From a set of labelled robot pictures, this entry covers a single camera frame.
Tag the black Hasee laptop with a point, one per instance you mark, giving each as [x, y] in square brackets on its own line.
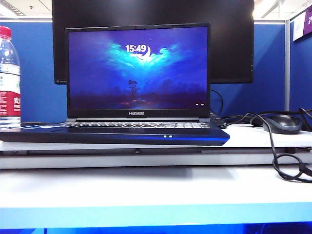
[136, 73]

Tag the white desk riser board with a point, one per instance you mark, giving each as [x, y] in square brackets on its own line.
[248, 139]

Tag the black ASUS computer monitor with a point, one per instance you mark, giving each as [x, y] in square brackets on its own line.
[231, 48]

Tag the blue office partition panel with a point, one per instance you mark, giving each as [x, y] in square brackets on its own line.
[301, 78]
[268, 73]

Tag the black grey computer mouse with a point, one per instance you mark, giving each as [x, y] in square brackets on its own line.
[282, 124]

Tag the red label water bottle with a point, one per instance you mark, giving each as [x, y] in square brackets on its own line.
[9, 73]

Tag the grey partition post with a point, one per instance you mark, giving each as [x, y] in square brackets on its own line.
[287, 73]

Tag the purple white wall sign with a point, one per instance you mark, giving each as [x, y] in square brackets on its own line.
[301, 26]

